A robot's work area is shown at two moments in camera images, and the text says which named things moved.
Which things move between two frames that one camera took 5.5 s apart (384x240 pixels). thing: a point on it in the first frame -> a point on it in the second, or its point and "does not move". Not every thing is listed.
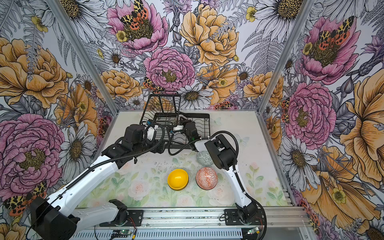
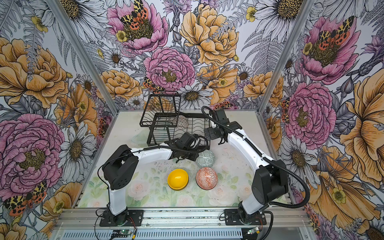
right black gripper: [184, 121] -> [210, 130]
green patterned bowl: [204, 158] does not move
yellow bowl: [178, 179] does not move
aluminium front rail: [275, 218] does not move
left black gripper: [161, 147] -> [194, 156]
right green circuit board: [254, 230] does not move
